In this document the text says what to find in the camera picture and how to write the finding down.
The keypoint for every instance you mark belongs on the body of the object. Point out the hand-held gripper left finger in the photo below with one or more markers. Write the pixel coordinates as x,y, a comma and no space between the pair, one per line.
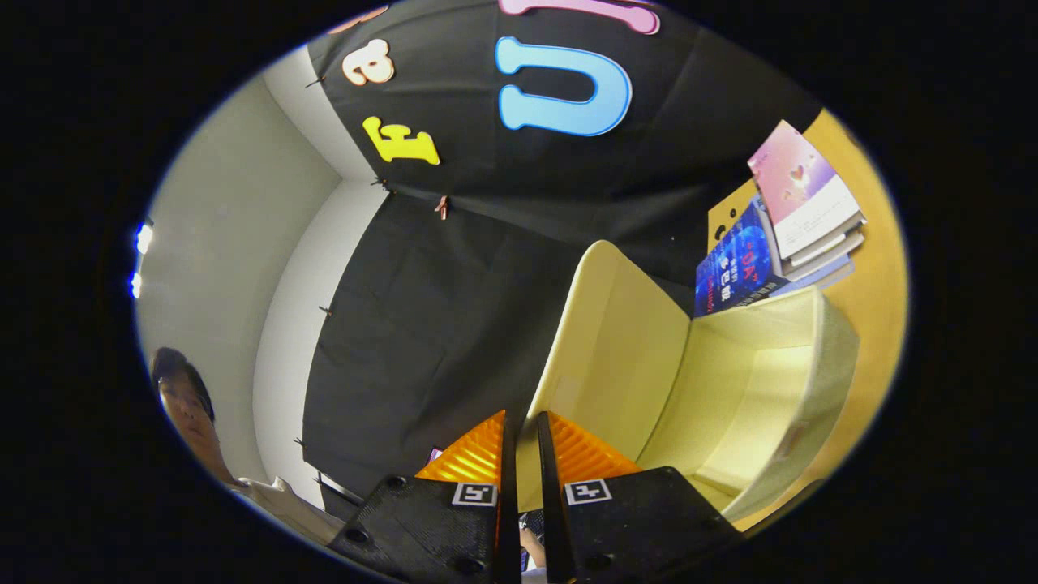
507,503

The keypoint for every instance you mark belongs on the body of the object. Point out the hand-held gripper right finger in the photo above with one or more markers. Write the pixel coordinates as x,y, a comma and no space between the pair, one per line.
550,503

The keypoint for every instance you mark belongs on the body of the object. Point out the green fabric storage box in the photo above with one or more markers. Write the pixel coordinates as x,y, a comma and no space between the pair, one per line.
754,389

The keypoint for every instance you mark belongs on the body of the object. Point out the black backdrop cloth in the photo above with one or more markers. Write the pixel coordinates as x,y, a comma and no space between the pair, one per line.
454,324

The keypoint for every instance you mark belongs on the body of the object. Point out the blue book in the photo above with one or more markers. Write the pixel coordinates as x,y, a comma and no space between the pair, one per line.
738,268

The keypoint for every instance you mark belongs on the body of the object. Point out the pink clothespin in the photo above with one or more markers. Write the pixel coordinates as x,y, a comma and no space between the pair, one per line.
442,207

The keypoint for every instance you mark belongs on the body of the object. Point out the person's head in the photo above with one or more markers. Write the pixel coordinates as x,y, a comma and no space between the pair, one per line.
190,414

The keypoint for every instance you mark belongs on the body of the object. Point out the grey book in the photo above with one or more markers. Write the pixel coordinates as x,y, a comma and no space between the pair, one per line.
827,247

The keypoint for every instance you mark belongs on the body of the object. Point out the ceiling light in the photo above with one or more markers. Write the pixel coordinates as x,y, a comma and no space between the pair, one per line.
135,285
143,239

